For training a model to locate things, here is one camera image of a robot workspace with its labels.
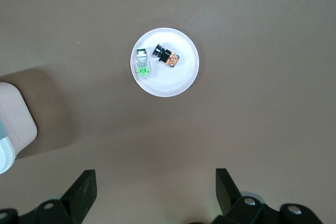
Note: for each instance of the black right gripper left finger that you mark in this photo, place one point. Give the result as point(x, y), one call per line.
point(84, 190)

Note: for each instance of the white lidded storage box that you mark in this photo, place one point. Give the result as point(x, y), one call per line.
point(15, 119)

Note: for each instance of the pink round plate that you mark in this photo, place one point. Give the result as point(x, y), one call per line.
point(173, 82)

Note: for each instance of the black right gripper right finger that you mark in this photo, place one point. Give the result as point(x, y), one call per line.
point(231, 203)

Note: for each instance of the brown table mat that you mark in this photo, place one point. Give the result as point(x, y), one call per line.
point(236, 129)

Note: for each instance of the green clear push-button switch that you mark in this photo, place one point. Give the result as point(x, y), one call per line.
point(143, 66)

